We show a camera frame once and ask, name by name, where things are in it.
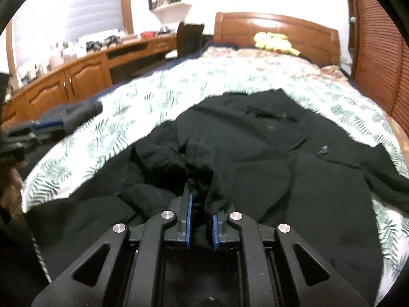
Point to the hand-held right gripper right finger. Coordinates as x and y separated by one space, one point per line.
216 230

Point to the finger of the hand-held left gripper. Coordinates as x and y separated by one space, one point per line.
28 140
48 123

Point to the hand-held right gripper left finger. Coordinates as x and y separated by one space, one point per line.
189 220

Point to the black jacket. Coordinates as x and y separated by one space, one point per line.
255 166

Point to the dark grey garment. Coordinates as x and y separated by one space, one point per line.
73 110

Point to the wooden desk cabinet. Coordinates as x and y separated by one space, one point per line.
64 80

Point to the row of bottles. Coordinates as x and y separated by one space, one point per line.
60 52

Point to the leaf print blanket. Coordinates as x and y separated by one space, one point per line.
137 108

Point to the dark desk clutter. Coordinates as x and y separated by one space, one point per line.
105 41

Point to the white window blind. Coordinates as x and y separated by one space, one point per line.
70 12

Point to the red basket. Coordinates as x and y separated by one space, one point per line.
148 34

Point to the black chair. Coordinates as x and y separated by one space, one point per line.
190 38

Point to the floral bed sheet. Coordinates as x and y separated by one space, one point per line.
255 57

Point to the yellow plush toy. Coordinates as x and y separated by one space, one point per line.
274 42

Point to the wooden bed headboard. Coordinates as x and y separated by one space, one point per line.
287 30

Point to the wooden louvered wardrobe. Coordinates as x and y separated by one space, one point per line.
380 48

